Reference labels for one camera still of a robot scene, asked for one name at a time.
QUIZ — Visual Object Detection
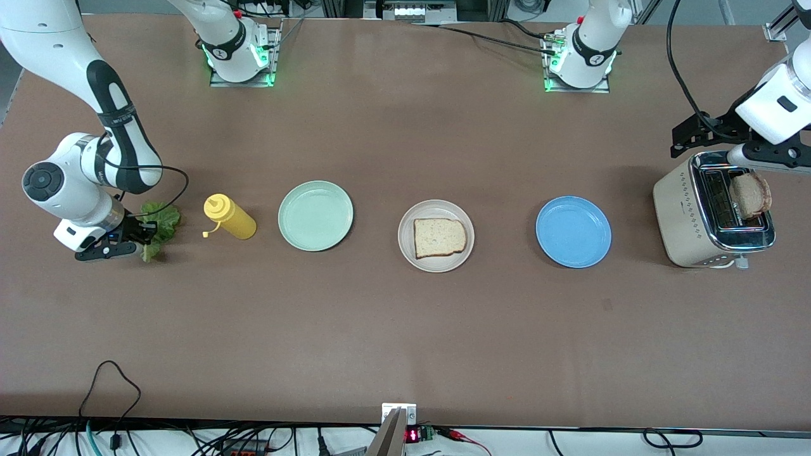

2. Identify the green lettuce leaf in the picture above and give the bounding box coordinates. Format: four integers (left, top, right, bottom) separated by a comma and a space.
139, 201, 182, 263

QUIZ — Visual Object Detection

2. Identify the bread slice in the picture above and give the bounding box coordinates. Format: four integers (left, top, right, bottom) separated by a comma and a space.
729, 172, 772, 220
414, 218, 468, 260

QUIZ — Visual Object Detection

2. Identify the yellow squeeze bottle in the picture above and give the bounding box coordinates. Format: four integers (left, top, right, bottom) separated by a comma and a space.
203, 194, 257, 241

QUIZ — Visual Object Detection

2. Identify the blue plate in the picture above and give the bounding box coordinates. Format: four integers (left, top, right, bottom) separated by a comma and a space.
535, 196, 613, 269

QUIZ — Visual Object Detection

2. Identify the light green plate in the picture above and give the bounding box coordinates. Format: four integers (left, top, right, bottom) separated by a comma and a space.
278, 180, 354, 252

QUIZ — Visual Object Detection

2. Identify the beige plate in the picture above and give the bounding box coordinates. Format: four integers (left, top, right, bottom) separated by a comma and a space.
397, 199, 475, 274

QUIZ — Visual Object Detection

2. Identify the beige chrome toaster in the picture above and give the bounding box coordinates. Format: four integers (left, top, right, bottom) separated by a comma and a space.
653, 151, 777, 270

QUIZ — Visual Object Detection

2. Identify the grey equipment box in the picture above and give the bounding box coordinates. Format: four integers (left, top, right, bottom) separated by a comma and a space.
363, 0, 458, 24

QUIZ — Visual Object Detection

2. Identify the grey metal bar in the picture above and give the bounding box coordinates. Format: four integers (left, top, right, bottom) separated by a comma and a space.
366, 408, 406, 456

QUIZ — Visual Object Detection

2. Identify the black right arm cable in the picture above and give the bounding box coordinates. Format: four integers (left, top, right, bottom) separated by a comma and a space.
95, 136, 190, 219

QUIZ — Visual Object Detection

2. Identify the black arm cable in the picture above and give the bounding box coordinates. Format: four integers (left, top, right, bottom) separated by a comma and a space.
95, 136, 190, 219
665, 0, 732, 140

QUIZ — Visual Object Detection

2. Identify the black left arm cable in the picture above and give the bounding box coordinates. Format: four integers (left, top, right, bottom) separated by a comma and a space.
665, 0, 732, 140

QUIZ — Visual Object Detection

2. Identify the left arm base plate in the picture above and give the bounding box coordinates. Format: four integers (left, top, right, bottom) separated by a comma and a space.
544, 32, 611, 94

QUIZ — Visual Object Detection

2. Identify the thin black cable loop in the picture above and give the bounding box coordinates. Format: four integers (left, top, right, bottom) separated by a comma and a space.
79, 361, 141, 419

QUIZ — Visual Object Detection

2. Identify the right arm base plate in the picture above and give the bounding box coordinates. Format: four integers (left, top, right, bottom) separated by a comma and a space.
209, 19, 283, 88

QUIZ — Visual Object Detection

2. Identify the black cable across table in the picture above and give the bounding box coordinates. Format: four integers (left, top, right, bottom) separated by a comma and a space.
412, 19, 558, 56

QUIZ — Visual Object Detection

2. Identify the coiled black cable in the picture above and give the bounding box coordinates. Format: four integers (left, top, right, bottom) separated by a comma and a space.
643, 429, 704, 449

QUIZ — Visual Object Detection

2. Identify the silver mounting bracket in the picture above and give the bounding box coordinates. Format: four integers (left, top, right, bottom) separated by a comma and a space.
381, 403, 418, 426

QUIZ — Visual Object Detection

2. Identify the red clip cable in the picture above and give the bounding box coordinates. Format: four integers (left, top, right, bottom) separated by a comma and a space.
437, 427, 494, 456

